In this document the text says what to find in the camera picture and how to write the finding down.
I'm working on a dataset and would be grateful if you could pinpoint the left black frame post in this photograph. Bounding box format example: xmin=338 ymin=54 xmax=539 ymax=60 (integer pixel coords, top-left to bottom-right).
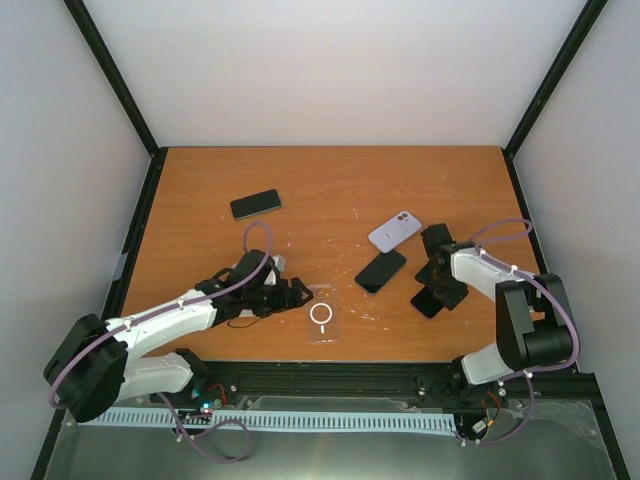
xmin=62 ymin=0 xmax=169 ymax=156

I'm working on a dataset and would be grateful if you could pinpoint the black frame post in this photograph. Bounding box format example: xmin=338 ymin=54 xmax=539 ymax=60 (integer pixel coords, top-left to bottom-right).
xmin=503 ymin=0 xmax=611 ymax=156
xmin=62 ymin=0 xmax=169 ymax=156

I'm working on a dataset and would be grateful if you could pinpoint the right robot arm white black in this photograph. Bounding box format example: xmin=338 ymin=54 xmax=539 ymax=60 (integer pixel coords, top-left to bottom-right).
xmin=411 ymin=224 xmax=580 ymax=405

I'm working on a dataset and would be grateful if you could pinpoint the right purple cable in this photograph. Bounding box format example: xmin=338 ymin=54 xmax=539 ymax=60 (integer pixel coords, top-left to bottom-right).
xmin=469 ymin=218 xmax=584 ymax=374

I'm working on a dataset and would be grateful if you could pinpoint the purple phone case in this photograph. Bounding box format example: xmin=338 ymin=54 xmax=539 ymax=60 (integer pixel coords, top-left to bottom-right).
xmin=368 ymin=211 xmax=422 ymax=254

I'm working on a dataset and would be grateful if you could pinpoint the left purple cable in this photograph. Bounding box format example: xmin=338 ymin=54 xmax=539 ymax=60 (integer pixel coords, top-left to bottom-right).
xmin=47 ymin=221 xmax=275 ymax=409

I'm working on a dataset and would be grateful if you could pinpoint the clear magsafe phone case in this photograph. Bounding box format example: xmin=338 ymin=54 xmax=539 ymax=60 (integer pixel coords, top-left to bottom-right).
xmin=305 ymin=284 xmax=340 ymax=344

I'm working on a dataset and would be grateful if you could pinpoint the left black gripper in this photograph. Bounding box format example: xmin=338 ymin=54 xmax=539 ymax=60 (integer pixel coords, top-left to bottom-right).
xmin=245 ymin=277 xmax=313 ymax=319

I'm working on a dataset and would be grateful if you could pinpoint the purple floor cable loop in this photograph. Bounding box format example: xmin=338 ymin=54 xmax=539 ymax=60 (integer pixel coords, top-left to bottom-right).
xmin=159 ymin=392 xmax=251 ymax=464

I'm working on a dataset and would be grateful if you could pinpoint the light blue cable duct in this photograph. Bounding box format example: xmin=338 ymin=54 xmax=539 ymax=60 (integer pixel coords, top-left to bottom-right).
xmin=88 ymin=407 xmax=456 ymax=436

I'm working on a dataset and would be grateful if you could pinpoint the right black frame post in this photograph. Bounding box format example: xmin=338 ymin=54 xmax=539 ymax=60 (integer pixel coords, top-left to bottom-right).
xmin=503 ymin=0 xmax=611 ymax=156

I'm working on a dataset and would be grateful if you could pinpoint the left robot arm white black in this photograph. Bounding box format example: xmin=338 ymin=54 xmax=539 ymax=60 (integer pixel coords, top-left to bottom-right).
xmin=44 ymin=249 xmax=313 ymax=423

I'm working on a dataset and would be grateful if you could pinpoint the black phone green edge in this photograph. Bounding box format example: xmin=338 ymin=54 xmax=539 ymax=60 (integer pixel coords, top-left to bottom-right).
xmin=230 ymin=189 xmax=282 ymax=220

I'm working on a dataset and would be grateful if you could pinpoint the black phone pink edge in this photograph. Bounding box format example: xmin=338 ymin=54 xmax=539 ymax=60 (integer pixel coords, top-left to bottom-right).
xmin=410 ymin=287 xmax=444 ymax=319

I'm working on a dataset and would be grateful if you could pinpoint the black phone near purple case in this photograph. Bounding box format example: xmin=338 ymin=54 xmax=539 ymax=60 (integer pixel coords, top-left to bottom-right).
xmin=354 ymin=250 xmax=407 ymax=295

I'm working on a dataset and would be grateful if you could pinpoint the green led controller board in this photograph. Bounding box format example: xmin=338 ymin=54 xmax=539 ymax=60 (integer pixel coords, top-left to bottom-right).
xmin=191 ymin=383 xmax=228 ymax=414

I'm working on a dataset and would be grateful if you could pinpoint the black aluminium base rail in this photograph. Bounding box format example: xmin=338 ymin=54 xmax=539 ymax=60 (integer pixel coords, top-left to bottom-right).
xmin=69 ymin=359 xmax=599 ymax=414

